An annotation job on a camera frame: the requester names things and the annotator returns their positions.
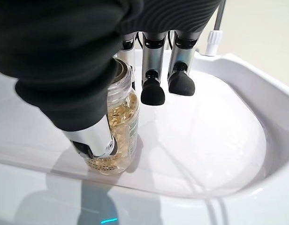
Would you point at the clear bottle yellow capsules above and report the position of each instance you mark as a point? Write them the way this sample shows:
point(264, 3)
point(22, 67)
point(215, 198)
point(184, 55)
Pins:
point(123, 112)

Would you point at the white plastic cart top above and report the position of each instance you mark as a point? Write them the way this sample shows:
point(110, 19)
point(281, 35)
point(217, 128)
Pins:
point(193, 145)

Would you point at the metal IV pole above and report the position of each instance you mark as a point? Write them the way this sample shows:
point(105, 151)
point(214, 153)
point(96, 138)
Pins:
point(213, 39)

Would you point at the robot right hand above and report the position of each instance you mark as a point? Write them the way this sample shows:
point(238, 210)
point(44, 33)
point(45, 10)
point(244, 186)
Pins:
point(64, 47)

